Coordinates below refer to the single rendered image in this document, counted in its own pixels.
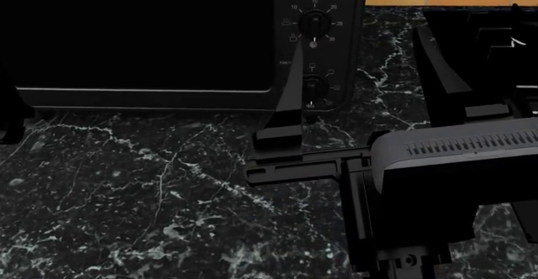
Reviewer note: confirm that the black function knob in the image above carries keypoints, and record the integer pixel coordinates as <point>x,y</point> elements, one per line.
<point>314,86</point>

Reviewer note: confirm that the black blocky object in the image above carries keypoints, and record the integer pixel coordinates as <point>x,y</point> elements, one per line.
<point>12,118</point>

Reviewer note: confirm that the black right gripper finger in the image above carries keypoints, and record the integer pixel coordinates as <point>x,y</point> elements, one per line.
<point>290,115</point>
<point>445,80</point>

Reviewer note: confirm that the black toaster oven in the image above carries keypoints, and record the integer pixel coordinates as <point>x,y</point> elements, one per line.
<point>147,39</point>

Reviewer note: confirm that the black timer knob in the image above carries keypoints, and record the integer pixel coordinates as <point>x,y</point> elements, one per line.
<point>315,23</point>

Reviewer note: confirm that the black angular countertop appliance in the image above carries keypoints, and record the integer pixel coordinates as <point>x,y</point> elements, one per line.
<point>475,42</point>

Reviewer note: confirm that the grey gripper camera box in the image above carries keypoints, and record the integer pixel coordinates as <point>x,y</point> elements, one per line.
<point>454,153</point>

